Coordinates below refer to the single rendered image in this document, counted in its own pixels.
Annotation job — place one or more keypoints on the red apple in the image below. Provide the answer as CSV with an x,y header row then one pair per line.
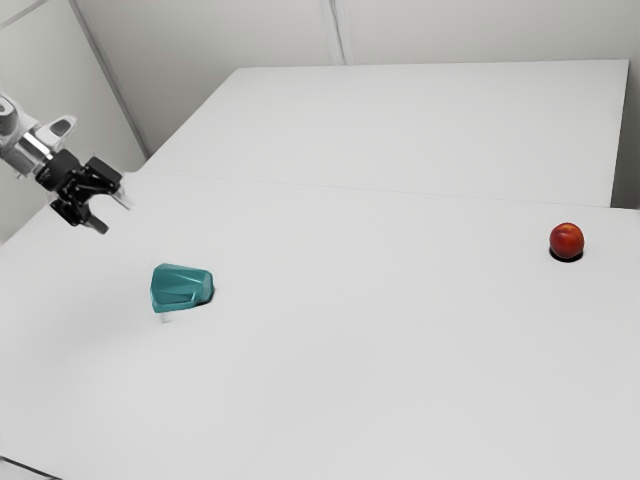
x,y
566,240

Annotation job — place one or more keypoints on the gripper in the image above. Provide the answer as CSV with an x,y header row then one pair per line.
x,y
57,172

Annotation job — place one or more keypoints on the teal faceted mug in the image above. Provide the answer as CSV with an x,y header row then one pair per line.
x,y
180,288

